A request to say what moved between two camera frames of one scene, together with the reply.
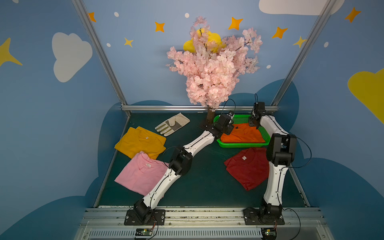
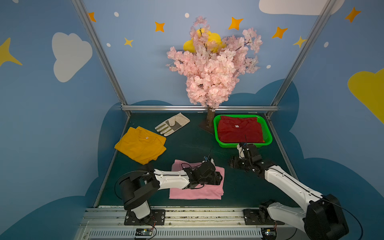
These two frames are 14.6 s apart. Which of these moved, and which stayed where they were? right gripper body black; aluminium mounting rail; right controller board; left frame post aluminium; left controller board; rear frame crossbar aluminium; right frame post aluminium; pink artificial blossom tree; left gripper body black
Moved: right gripper body black; left gripper body black
Stayed: pink artificial blossom tree; rear frame crossbar aluminium; left frame post aluminium; left controller board; aluminium mounting rail; right controller board; right frame post aluminium
